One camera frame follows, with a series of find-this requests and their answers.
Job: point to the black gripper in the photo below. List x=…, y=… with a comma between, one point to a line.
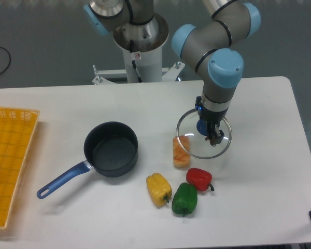
x=210, y=114

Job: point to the green toy bell pepper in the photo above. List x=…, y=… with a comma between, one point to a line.
x=185, y=199

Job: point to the yellow toy bell pepper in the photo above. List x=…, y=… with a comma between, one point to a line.
x=159, y=189

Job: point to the yellow plastic basket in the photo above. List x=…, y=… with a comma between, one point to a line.
x=17, y=127

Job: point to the glass lid blue knob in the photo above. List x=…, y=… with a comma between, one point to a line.
x=192, y=136

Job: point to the red toy bell pepper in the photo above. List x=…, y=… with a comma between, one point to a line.
x=200, y=179

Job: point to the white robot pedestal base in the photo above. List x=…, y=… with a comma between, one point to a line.
x=141, y=47

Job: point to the dark saucepan blue handle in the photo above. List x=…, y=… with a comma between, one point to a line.
x=111, y=149

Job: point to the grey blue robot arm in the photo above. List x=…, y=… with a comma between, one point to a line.
x=207, y=50

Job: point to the toy bread loaf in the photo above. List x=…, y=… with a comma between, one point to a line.
x=181, y=149

